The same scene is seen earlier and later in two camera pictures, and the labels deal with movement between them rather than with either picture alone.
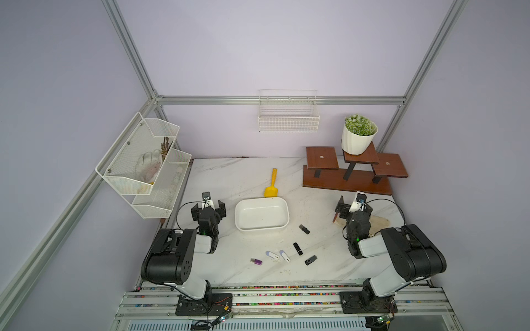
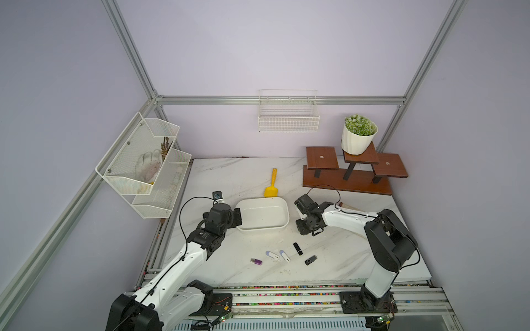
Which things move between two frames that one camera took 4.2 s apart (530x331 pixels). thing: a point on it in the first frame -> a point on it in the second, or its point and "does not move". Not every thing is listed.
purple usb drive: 256,261 does not move
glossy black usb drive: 297,249 does not move
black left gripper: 220,211 -> 232,221
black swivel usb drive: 310,260 does not move
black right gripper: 344,207 -> 301,229
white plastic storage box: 258,214 does not move
